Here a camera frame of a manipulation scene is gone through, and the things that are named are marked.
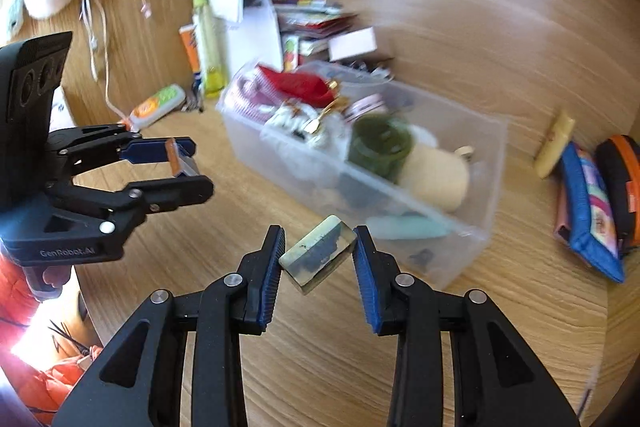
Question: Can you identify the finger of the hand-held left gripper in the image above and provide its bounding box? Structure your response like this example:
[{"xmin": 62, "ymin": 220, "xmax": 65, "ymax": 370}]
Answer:
[
  {"xmin": 47, "ymin": 125, "xmax": 198, "ymax": 180},
  {"xmin": 47, "ymin": 176, "xmax": 216, "ymax": 235}
]

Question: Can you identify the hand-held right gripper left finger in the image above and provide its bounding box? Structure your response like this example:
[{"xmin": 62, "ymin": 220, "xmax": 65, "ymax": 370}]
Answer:
[{"xmin": 52, "ymin": 224, "xmax": 287, "ymax": 427}]

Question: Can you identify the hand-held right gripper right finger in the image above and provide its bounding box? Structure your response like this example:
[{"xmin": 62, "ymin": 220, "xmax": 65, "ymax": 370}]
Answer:
[{"xmin": 352, "ymin": 224, "xmax": 581, "ymax": 427}]

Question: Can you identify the small orange clear case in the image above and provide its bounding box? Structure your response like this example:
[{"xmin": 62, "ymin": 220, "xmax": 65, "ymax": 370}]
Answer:
[{"xmin": 165, "ymin": 138, "xmax": 201, "ymax": 178}]

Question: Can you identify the pale green rectangular block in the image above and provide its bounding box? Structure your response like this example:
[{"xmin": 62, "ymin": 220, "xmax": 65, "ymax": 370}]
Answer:
[{"xmin": 278, "ymin": 215, "xmax": 358, "ymax": 296}]

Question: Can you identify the mint green case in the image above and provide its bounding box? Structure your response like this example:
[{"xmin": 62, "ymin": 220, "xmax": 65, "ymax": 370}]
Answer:
[{"xmin": 365, "ymin": 213, "xmax": 446, "ymax": 240}]

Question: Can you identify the pink mesh bag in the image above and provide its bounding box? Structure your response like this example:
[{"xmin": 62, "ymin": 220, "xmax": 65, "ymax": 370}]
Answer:
[{"xmin": 227, "ymin": 74, "xmax": 281, "ymax": 122}]

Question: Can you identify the cream round case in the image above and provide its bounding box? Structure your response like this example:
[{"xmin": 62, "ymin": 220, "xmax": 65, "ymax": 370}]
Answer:
[{"xmin": 397, "ymin": 141, "xmax": 473, "ymax": 212}]

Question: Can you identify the green jar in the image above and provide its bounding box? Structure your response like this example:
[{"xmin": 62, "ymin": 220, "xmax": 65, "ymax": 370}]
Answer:
[{"xmin": 348, "ymin": 114, "xmax": 415, "ymax": 182}]

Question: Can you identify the white drawstring pouch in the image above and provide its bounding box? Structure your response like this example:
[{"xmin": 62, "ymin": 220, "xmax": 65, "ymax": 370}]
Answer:
[{"xmin": 265, "ymin": 104, "xmax": 351, "ymax": 188}]

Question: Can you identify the clear plastic box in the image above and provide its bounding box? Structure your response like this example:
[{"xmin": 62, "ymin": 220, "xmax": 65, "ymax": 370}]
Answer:
[{"xmin": 216, "ymin": 59, "xmax": 510, "ymax": 290}]

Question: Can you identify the red pouch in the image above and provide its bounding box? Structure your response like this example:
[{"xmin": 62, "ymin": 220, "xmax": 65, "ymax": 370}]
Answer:
[{"xmin": 257, "ymin": 64, "xmax": 351, "ymax": 130}]

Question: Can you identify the pink round compact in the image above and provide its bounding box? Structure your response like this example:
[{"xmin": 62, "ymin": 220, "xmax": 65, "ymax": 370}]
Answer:
[{"xmin": 350, "ymin": 94, "xmax": 386, "ymax": 120}]

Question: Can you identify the wooden desktop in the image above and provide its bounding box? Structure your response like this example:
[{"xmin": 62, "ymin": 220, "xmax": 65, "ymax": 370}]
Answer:
[{"xmin": 65, "ymin": 57, "xmax": 640, "ymax": 427}]

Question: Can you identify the sanitizer bottle orange label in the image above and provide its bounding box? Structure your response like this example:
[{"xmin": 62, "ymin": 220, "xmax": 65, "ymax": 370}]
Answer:
[{"xmin": 129, "ymin": 84, "xmax": 187, "ymax": 130}]

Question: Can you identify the white printed booklet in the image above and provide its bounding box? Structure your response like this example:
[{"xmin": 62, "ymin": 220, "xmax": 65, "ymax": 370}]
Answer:
[{"xmin": 47, "ymin": 84, "xmax": 76, "ymax": 132}]

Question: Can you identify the orange sunscreen tube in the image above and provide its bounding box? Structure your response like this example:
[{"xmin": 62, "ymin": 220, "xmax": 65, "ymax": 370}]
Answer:
[{"xmin": 179, "ymin": 24, "xmax": 202, "ymax": 80}]

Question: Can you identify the yellow spray bottle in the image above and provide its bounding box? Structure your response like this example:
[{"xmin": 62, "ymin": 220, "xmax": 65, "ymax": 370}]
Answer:
[{"xmin": 192, "ymin": 0, "xmax": 223, "ymax": 99}]

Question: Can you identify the fruit print box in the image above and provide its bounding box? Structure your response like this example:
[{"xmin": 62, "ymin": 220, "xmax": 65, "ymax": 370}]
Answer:
[{"xmin": 282, "ymin": 34, "xmax": 301, "ymax": 72}]

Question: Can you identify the pink wallet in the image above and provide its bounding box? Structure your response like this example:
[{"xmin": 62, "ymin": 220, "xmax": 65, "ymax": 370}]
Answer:
[{"xmin": 553, "ymin": 187, "xmax": 571, "ymax": 244}]

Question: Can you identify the black binder clip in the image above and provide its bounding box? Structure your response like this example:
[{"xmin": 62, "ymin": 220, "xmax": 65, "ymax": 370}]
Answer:
[{"xmin": 350, "ymin": 57, "xmax": 396, "ymax": 78}]

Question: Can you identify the stack of sachets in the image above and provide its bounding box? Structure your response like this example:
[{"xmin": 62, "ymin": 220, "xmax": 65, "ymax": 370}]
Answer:
[{"xmin": 270, "ymin": 0, "xmax": 358, "ymax": 40}]

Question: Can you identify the yellow tube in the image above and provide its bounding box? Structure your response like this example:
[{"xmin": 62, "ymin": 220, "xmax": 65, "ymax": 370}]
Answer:
[{"xmin": 533, "ymin": 109, "xmax": 576, "ymax": 179}]

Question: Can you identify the blue zip pouch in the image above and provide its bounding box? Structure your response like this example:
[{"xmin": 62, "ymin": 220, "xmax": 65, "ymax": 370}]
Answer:
[{"xmin": 557, "ymin": 142, "xmax": 626, "ymax": 284}]

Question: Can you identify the small white box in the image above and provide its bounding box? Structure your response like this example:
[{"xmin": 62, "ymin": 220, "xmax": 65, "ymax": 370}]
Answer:
[{"xmin": 327, "ymin": 27, "xmax": 377, "ymax": 62}]

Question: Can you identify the black orange round case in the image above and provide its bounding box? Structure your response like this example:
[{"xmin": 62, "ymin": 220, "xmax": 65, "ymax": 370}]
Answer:
[{"xmin": 595, "ymin": 134, "xmax": 640, "ymax": 253}]

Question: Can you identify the white charging cable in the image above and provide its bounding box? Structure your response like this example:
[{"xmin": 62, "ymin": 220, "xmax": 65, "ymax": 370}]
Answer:
[{"xmin": 77, "ymin": 0, "xmax": 132, "ymax": 122}]

